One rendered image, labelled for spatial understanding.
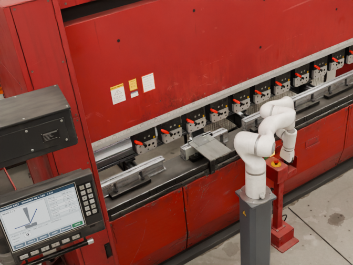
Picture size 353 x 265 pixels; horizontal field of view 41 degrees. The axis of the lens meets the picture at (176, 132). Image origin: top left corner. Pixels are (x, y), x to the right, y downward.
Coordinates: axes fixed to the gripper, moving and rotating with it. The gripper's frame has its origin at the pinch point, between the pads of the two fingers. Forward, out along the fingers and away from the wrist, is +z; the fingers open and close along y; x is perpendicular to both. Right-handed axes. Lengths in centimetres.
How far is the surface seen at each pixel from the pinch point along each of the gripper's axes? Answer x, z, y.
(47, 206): -174, -84, 2
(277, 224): -10, 55, 8
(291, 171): -0.8, 3.1, 6.7
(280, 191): -7.0, 22.1, 3.8
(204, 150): -54, -24, -29
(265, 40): 13, -79, -43
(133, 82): -90, -85, -52
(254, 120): 2.8, -16.3, -36.9
